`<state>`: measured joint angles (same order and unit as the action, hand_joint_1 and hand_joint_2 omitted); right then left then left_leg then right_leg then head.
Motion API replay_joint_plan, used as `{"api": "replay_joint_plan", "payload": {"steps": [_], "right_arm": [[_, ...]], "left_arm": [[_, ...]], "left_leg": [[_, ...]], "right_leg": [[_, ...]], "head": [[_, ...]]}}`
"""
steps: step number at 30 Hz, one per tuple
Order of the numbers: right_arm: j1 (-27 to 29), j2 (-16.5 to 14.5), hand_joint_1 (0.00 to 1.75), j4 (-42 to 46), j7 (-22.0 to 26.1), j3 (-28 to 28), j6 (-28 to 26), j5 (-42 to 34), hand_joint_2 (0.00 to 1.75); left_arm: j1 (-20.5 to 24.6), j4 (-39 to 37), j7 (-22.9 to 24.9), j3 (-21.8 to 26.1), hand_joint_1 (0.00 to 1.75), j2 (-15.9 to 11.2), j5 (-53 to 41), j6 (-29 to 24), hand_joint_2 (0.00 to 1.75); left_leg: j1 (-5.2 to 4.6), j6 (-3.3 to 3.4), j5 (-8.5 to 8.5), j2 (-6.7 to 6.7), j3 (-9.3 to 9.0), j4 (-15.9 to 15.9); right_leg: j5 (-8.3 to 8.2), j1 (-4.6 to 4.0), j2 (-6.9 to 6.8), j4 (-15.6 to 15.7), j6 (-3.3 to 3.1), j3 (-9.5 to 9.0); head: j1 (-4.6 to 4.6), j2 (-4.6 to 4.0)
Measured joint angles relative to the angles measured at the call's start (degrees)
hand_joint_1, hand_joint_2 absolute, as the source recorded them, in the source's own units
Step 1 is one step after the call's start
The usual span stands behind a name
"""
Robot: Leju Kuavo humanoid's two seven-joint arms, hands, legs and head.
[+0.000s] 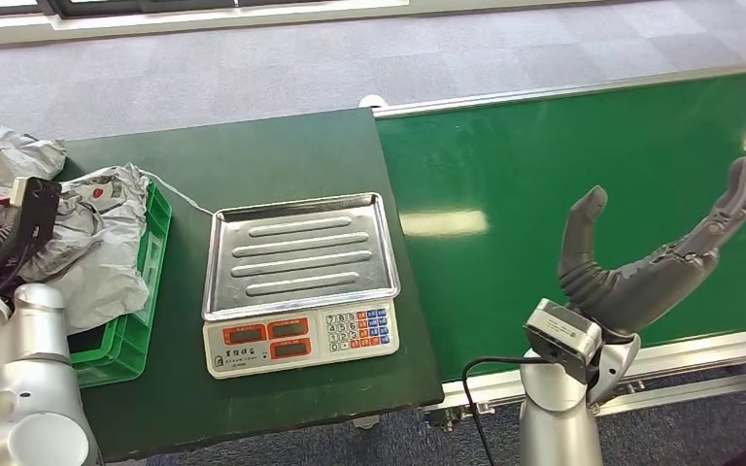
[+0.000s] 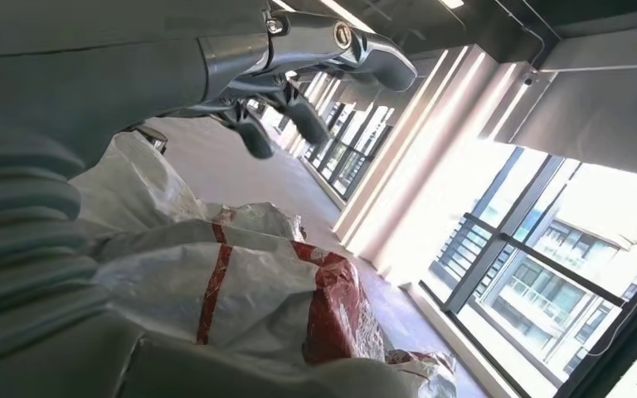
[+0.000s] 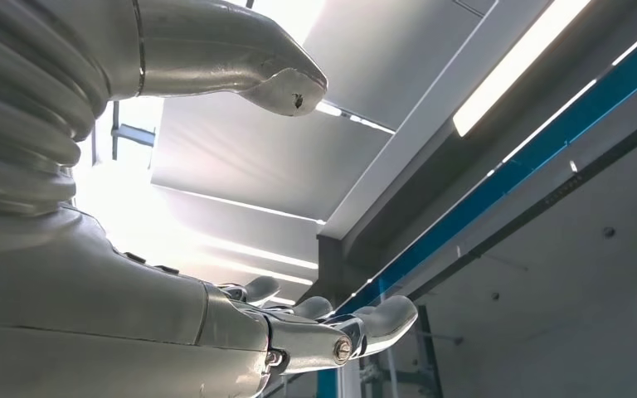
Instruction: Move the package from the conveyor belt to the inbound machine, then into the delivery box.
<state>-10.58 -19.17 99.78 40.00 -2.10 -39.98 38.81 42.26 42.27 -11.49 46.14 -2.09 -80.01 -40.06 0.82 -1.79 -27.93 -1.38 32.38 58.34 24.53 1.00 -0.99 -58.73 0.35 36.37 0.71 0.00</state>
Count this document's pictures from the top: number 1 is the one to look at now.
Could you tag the green plastic crate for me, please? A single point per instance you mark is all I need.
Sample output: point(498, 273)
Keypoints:
point(128, 347)

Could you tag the black window frame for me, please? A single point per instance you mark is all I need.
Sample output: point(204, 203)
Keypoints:
point(90, 8)

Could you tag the white table foot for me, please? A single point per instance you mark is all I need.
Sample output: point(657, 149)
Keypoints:
point(366, 422)
point(373, 101)

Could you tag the electronic scale with steel tray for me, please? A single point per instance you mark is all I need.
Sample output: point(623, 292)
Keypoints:
point(302, 251)

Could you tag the white window sill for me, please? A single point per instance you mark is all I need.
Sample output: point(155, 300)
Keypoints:
point(154, 26)

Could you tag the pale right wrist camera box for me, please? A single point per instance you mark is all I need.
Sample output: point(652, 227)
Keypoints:
point(563, 334)

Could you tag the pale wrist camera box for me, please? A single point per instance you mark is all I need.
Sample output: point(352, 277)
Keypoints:
point(563, 334)
point(38, 212)

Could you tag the dark green table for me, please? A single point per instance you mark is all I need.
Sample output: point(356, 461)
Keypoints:
point(283, 154)

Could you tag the large white poly mailer package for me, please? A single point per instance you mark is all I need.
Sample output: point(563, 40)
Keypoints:
point(109, 283)

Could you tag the crumpled white red-print package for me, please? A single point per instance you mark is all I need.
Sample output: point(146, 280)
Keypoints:
point(19, 154)

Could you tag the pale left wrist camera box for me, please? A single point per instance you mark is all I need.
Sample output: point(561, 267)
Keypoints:
point(38, 212)

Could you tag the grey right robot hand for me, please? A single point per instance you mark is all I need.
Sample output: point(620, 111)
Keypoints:
point(630, 289)

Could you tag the green conveyor belt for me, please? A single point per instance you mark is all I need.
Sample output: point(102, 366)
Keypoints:
point(508, 193)

